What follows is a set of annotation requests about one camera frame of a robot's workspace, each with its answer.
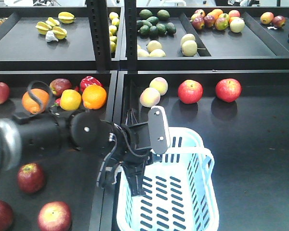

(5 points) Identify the pale peach front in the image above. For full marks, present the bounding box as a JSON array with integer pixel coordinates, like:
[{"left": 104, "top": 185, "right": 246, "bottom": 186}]
[{"left": 140, "top": 87, "right": 160, "bottom": 108}]

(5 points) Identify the pale peach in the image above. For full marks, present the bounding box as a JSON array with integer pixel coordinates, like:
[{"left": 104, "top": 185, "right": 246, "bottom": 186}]
[
  {"left": 149, "top": 77, "right": 168, "bottom": 96},
  {"left": 140, "top": 87, "right": 160, "bottom": 108}
]

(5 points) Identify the orange of pile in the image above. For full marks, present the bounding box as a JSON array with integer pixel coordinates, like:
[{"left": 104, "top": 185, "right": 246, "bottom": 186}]
[
  {"left": 21, "top": 88, "right": 50, "bottom": 115},
  {"left": 82, "top": 84, "right": 107, "bottom": 110}
]

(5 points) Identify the black wooden fruit stand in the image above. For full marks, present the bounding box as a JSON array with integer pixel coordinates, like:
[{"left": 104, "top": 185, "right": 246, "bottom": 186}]
[{"left": 0, "top": 7, "right": 289, "bottom": 231}]

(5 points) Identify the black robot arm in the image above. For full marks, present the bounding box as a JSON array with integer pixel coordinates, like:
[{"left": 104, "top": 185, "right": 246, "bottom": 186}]
[{"left": 0, "top": 83, "right": 171, "bottom": 196}]

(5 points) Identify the light blue plastic basket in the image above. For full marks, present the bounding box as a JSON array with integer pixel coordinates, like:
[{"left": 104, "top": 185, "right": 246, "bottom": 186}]
[{"left": 116, "top": 127, "right": 219, "bottom": 231}]

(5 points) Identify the dark red apple corner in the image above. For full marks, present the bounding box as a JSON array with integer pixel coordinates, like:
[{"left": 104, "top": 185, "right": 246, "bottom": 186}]
[{"left": 0, "top": 200, "right": 14, "bottom": 231}]

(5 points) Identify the white garlic bulb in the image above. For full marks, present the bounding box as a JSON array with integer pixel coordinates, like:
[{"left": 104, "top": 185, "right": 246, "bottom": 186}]
[{"left": 45, "top": 30, "right": 59, "bottom": 42}]

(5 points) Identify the dark red apple front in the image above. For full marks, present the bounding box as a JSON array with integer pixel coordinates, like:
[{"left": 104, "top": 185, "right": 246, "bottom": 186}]
[{"left": 17, "top": 163, "right": 46, "bottom": 194}]

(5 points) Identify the red apple bottom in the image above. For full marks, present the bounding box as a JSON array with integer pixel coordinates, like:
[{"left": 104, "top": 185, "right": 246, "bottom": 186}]
[{"left": 38, "top": 201, "right": 72, "bottom": 231}]

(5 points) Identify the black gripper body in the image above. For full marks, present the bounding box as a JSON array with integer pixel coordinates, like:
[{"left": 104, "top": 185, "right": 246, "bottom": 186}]
[{"left": 96, "top": 121, "right": 154, "bottom": 196}]

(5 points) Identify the yellow apple in pile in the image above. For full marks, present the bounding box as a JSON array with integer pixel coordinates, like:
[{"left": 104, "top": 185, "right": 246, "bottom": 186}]
[{"left": 60, "top": 89, "right": 82, "bottom": 111}]

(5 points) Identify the red apple back right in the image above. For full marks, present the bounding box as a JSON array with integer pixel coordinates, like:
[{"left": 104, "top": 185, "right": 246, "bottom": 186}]
[{"left": 215, "top": 78, "right": 242, "bottom": 103}]

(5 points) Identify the pale peach rear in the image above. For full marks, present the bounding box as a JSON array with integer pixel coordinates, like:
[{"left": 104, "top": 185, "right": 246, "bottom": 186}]
[{"left": 149, "top": 77, "right": 168, "bottom": 96}]

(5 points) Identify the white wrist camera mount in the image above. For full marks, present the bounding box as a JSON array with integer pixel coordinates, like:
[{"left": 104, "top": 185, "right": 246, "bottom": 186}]
[{"left": 148, "top": 105, "right": 171, "bottom": 154}]

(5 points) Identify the small red chili pepper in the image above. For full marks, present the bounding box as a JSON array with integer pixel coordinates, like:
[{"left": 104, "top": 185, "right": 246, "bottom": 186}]
[{"left": 52, "top": 98, "right": 61, "bottom": 107}]

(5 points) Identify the dark red apple in pile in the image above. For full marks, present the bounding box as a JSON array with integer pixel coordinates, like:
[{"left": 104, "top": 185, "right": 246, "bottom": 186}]
[{"left": 49, "top": 78, "right": 72, "bottom": 97}]

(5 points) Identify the orange right of pile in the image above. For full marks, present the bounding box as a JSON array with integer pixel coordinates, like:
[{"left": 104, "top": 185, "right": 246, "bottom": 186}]
[{"left": 82, "top": 84, "right": 107, "bottom": 110}]

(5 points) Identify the red apple back middle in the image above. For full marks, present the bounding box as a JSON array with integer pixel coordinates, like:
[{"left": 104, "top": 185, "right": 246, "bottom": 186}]
[{"left": 178, "top": 79, "right": 203, "bottom": 104}]

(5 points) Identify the orange left of pile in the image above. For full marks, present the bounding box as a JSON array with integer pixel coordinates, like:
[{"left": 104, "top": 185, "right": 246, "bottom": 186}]
[{"left": 21, "top": 88, "right": 50, "bottom": 115}]

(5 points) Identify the red bell pepper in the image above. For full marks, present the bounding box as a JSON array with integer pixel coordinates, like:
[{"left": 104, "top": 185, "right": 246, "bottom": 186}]
[{"left": 79, "top": 76, "right": 103, "bottom": 92}]

